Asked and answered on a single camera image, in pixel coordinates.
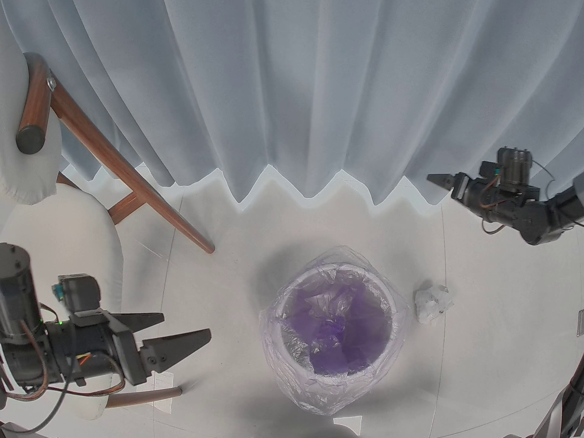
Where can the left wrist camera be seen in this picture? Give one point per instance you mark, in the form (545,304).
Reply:
(80,292)

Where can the purple plastic bag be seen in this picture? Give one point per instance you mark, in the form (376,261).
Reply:
(337,336)

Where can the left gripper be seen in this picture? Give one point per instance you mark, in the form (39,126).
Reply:
(91,349)

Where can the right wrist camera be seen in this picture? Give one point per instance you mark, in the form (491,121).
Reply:
(488,171)

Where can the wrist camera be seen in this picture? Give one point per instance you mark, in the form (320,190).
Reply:
(488,171)
(80,292)

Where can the crumpled white paper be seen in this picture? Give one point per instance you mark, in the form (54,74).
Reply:
(431,304)

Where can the white chair with wooden legs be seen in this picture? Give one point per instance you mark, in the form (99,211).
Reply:
(68,226)

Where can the white trash bin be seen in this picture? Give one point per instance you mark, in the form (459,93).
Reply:
(294,336)

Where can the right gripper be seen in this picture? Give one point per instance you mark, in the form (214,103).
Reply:
(472,194)

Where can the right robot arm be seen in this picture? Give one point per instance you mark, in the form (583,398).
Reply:
(538,217)

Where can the pale blue curtain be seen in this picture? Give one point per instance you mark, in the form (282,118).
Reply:
(292,62)

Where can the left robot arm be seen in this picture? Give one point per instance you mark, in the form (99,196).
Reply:
(16,290)

